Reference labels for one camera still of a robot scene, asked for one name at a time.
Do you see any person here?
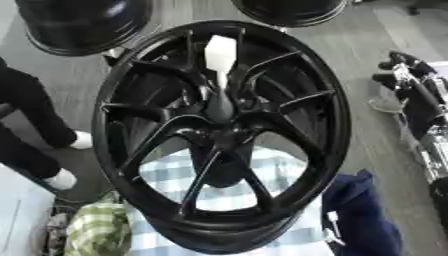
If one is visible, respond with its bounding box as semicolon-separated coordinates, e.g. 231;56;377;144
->
0;57;95;191

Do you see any green checked cloth bundle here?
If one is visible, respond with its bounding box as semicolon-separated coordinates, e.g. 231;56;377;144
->
61;192;133;256

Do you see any dark blue bag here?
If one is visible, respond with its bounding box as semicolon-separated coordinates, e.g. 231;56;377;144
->
320;169;405;256

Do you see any black round wheel rim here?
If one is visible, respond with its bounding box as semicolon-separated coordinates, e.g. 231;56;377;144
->
14;0;154;57
229;0;350;28

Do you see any black spoked wheel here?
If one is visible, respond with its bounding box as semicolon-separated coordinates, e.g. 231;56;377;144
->
91;19;354;256

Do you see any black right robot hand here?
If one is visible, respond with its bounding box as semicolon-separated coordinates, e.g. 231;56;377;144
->
371;50;448;141

